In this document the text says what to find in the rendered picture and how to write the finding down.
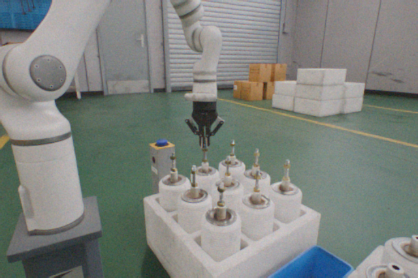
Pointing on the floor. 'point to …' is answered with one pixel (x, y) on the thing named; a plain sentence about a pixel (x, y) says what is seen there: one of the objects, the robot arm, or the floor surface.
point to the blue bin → (315, 265)
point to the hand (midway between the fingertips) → (204, 141)
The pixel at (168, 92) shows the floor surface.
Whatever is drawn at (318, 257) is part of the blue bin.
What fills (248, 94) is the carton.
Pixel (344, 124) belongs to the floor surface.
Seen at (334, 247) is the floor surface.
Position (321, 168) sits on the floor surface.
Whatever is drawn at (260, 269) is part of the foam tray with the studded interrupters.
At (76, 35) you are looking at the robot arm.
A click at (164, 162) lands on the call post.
